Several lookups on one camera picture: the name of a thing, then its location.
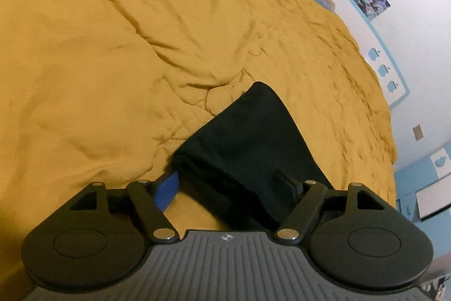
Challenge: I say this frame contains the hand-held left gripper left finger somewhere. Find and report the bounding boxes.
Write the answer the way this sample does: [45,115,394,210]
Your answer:
[61,171,180,242]

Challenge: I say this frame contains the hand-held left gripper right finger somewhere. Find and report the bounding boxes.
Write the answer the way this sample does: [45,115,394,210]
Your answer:
[274,170,393,242]

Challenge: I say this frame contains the black pants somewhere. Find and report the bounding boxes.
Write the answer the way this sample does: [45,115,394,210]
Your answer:
[171,81,330,232]

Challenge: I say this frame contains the yellow quilted blanket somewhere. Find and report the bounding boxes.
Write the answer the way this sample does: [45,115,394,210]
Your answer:
[0,0,399,241]

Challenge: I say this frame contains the blue and white wardrobe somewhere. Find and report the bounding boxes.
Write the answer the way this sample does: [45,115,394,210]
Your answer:
[393,142,451,287]

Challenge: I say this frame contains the black framed mirror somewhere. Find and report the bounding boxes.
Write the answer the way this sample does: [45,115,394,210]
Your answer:
[415,183,451,221]

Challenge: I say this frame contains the white and blue headboard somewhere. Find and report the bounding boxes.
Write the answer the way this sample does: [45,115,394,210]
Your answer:
[278,0,411,107]

